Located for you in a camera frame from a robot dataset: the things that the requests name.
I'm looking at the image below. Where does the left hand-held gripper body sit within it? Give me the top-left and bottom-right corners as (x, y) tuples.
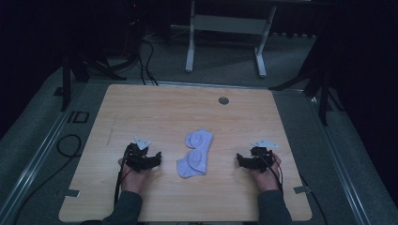
(123, 136), (155, 173)

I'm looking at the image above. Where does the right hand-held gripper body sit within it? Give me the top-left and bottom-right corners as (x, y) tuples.
(247, 138), (279, 173)

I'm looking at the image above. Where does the person's right hand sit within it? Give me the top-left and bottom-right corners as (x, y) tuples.
(250, 152), (283, 192)

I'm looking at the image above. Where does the person's left hand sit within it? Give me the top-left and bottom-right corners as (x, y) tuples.
(117, 157), (150, 195)

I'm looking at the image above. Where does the light blue sock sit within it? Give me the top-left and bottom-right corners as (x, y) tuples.
(176, 146), (210, 179)
(184, 127), (215, 152)

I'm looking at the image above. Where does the black tripod stand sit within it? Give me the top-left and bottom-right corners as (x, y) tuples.
(53, 46), (128, 113)
(268, 59), (345, 128)

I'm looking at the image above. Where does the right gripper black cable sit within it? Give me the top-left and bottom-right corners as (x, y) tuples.
(262, 153), (284, 192)

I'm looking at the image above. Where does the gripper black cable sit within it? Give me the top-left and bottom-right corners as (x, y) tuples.
(262, 153), (284, 192)
(114, 156), (130, 207)

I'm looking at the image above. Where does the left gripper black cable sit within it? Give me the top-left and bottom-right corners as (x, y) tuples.
(114, 156), (130, 207)

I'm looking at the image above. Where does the thin black floor cable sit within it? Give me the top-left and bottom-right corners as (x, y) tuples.
(298, 172), (330, 225)

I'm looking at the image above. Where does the black looped floor cable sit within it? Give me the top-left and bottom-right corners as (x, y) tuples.
(12, 133), (83, 225)

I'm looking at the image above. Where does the metal floor rail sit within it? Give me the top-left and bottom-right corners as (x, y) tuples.
(308, 90), (374, 225)
(0, 82), (92, 225)

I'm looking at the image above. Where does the white metal desk frame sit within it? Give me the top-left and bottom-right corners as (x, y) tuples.
(185, 0), (278, 79)

